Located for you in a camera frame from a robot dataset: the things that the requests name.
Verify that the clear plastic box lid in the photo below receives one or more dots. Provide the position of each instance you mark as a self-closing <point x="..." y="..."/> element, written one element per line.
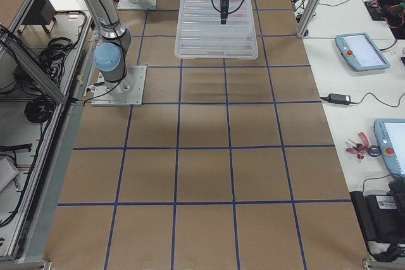
<point x="201" y="35"/>

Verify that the teach pendant far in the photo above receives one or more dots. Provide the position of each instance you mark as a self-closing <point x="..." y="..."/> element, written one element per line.
<point x="360" y="52"/>

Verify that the teach pendant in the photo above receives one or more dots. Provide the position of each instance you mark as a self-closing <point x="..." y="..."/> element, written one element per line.
<point x="360" y="52"/>
<point x="389" y="134"/>

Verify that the black power adapter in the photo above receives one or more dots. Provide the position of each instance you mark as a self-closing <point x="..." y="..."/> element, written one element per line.
<point x="341" y="99"/>

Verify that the red key bunch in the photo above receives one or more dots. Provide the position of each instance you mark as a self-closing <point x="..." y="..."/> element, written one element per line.
<point x="358" y="149"/>

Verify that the teach pendant near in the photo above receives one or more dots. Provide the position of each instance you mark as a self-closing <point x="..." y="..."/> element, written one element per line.
<point x="389" y="134"/>

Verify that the black device on table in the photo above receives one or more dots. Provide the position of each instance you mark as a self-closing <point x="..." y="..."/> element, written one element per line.
<point x="381" y="220"/>

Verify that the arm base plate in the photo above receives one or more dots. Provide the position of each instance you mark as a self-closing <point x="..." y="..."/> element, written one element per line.
<point x="129" y="91"/>
<point x="136" y="5"/>

